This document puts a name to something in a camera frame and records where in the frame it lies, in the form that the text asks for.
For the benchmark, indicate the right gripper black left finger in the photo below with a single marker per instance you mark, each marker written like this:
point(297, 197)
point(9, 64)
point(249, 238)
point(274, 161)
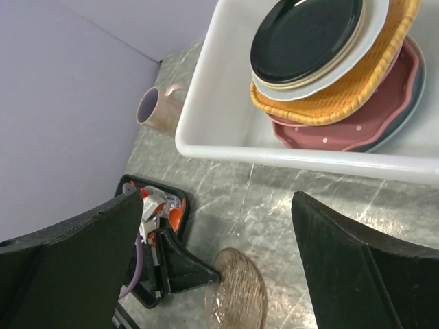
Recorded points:
point(69, 275)

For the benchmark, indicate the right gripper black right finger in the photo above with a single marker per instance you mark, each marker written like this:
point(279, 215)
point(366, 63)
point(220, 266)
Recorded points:
point(359, 277)

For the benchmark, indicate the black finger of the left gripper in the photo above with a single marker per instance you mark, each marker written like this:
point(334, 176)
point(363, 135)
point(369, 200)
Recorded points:
point(180, 269)

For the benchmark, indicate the beige and blue plate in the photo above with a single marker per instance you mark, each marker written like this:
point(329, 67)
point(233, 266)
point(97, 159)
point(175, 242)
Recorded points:
point(396, 99)

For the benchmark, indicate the pink polka dot plate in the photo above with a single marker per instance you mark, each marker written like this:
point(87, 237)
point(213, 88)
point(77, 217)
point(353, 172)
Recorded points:
point(340, 136)

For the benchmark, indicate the glossy black plate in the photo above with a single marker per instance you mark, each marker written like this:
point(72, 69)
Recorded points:
point(302, 37)

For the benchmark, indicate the woven bamboo plate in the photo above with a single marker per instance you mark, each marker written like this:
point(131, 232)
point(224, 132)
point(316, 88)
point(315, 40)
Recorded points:
point(341, 92)

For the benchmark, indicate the white ceramic bowl plate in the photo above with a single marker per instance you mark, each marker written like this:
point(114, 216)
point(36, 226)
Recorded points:
point(375, 14)

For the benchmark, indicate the white plastic bin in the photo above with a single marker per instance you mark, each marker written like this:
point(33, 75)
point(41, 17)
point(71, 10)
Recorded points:
point(220, 122)

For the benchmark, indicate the black serving tray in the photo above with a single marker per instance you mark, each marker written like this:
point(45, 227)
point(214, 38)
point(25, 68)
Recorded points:
point(149, 288)

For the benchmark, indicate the orange plastic spoon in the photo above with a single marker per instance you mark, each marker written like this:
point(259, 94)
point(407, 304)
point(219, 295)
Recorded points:
point(175, 216)

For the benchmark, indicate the clear small glass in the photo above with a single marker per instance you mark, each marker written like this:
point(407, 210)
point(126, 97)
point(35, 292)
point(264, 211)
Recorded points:
point(171, 202)

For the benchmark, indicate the beige ceramic mug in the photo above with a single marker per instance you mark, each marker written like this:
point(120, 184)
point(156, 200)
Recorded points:
point(160, 110)

